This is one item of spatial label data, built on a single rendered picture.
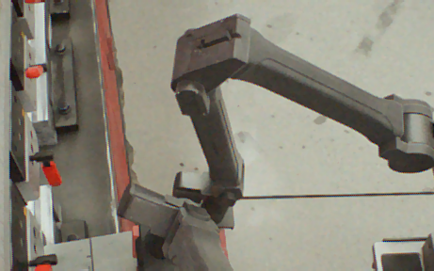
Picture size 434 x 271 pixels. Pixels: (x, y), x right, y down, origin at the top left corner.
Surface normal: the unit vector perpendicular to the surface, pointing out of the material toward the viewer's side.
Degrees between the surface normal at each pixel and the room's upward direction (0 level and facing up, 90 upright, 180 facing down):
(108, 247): 0
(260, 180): 0
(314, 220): 0
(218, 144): 97
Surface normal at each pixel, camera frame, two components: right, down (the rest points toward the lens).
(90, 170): 0.00, -0.55
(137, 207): 0.17, 0.19
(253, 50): 0.56, -0.32
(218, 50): -0.55, -0.40
